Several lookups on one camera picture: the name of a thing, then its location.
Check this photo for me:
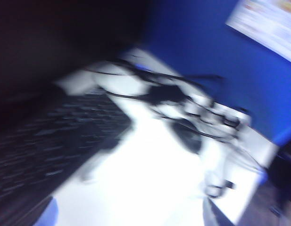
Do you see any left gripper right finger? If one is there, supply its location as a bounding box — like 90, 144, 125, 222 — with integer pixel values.
201, 196, 237, 226

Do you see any black ASUS computer monitor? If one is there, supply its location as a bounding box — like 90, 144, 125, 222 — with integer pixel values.
0, 0, 150, 113

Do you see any black computer keyboard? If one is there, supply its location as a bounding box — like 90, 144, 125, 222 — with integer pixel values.
0, 90, 134, 226

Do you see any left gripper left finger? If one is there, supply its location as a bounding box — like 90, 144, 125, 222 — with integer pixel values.
33, 196, 59, 226

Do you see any black computer mouse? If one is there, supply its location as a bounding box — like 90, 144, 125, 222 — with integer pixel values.
168, 119, 205, 155

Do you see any white poster on wall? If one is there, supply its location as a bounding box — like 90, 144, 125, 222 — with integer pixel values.
225, 0, 291, 65

